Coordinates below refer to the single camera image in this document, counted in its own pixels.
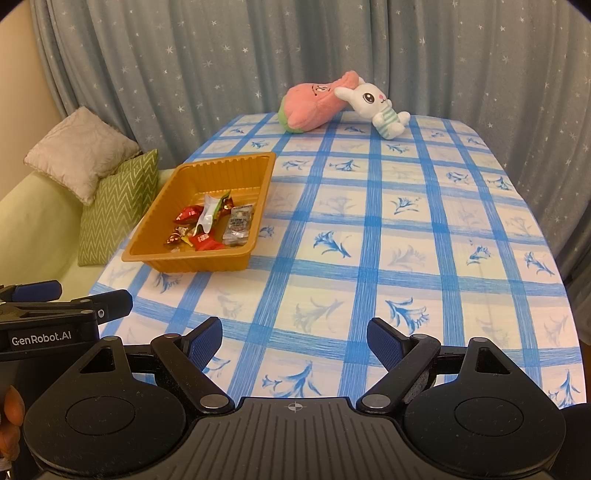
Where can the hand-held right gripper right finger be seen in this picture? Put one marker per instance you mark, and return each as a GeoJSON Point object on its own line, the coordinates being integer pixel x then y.
{"type": "Point", "coordinates": [385, 344]}

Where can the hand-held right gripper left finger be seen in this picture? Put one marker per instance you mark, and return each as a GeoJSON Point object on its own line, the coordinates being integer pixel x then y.
{"type": "Point", "coordinates": [205, 344]}

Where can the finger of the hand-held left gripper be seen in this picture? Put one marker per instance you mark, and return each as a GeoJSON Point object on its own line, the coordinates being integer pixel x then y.
{"type": "Point", "coordinates": [37, 290]}
{"type": "Point", "coordinates": [113, 302]}

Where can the red brown foil candy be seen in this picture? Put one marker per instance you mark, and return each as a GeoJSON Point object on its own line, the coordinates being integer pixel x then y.
{"type": "Point", "coordinates": [173, 237]}

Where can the red packet with white label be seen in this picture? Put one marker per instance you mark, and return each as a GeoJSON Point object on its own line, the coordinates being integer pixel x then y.
{"type": "Point", "coordinates": [205, 241]}

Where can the large red snack packet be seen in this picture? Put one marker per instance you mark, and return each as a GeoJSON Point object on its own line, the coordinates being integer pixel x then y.
{"type": "Point", "coordinates": [189, 213]}

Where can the clear packet with dark snack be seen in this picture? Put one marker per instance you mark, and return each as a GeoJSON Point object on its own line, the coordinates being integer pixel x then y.
{"type": "Point", "coordinates": [238, 224]}

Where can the green-edged printed snack packet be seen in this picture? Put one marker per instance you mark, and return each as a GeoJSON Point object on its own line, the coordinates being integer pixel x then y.
{"type": "Point", "coordinates": [207, 214]}

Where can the orange plastic tray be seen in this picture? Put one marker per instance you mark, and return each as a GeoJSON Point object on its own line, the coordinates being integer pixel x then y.
{"type": "Point", "coordinates": [207, 175]}

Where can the person's left hand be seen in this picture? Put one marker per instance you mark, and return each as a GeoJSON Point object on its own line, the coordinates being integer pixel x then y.
{"type": "Point", "coordinates": [14, 408]}

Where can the light green sofa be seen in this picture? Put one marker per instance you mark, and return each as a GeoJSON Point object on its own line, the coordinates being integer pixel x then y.
{"type": "Point", "coordinates": [32, 230]}

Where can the green zigzag cushion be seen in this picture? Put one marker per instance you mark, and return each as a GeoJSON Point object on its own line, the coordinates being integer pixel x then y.
{"type": "Point", "coordinates": [115, 203]}

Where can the blue checked tablecloth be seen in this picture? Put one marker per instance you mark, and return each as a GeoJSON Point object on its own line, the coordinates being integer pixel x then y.
{"type": "Point", "coordinates": [415, 230]}

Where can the beige cushion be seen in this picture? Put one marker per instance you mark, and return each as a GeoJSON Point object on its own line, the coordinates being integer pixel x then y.
{"type": "Point", "coordinates": [78, 147]}

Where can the white rabbit plush toy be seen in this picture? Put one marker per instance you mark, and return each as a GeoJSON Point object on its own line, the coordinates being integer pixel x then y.
{"type": "Point", "coordinates": [369, 99]}

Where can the pink peach plush toy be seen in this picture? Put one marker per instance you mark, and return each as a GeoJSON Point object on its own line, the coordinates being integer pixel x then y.
{"type": "Point", "coordinates": [309, 106]}

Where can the blue star-print curtain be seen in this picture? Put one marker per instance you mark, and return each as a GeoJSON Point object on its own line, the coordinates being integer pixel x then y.
{"type": "Point", "coordinates": [231, 55]}

